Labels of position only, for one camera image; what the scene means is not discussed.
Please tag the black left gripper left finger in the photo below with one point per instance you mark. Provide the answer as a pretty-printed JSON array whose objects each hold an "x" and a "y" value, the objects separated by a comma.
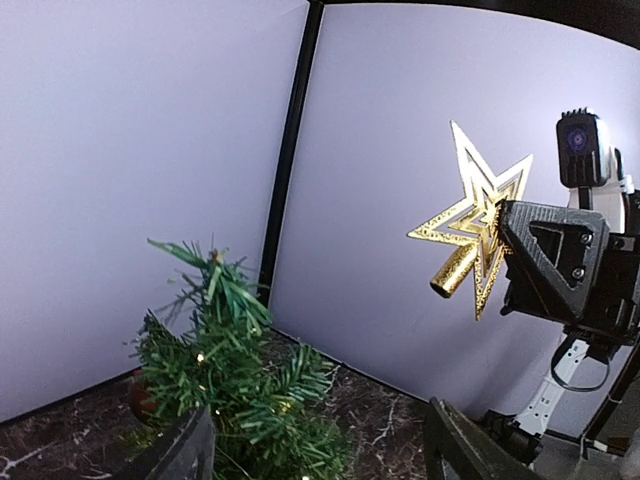
[{"x": 186, "y": 450}]

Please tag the gold star tree topper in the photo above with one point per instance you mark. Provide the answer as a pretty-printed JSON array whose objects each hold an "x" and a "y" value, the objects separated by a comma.
[{"x": 471, "y": 224}]

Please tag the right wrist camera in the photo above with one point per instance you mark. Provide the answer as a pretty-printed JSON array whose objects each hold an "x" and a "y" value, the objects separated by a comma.
[{"x": 592, "y": 169}]

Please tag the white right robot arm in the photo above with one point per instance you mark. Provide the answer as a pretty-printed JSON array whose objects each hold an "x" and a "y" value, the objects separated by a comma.
[{"x": 520, "y": 434}]

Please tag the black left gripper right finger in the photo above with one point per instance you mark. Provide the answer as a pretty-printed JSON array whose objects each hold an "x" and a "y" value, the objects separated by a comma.
[{"x": 451, "y": 438}]

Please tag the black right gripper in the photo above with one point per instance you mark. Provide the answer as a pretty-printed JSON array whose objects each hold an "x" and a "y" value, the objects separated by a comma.
[{"x": 566, "y": 265}]

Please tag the right black frame post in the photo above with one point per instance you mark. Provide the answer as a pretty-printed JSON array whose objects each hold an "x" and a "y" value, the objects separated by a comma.
[{"x": 287, "y": 151}]

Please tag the brown bauble ornament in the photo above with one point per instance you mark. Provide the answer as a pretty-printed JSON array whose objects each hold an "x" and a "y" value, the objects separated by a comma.
[{"x": 140, "y": 401}]

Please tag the small green christmas tree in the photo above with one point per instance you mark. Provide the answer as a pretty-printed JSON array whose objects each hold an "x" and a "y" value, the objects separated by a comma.
[{"x": 212, "y": 348}]

